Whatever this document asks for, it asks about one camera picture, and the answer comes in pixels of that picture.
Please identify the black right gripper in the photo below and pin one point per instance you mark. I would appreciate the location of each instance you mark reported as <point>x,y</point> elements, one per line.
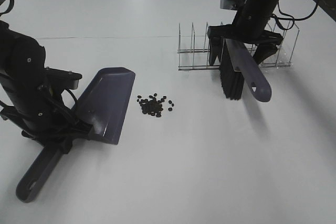
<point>248,26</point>

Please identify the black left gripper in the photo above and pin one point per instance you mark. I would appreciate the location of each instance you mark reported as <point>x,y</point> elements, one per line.
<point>46,113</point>

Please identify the purple brush black bristles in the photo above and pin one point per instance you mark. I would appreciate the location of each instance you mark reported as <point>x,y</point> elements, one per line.
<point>237,68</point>

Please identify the purple plastic dustpan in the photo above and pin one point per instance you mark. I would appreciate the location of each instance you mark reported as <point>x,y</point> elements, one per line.
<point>103,104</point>

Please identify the pile of coffee beans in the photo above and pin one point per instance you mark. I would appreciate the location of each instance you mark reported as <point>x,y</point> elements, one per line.
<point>154,105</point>

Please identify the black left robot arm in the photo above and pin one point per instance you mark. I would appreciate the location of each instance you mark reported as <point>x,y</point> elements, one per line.
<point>22,58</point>

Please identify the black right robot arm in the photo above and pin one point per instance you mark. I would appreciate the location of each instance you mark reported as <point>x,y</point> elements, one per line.
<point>260,3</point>

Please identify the metal wire rack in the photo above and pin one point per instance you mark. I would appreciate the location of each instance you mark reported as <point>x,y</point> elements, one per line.
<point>193,50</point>

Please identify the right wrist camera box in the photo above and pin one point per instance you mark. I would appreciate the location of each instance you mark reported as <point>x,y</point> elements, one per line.
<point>232,4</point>

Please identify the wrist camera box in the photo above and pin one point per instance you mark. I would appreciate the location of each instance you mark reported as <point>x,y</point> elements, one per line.
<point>63,79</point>
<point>232,4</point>

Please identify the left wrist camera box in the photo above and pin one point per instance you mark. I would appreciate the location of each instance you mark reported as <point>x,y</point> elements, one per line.
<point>63,79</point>

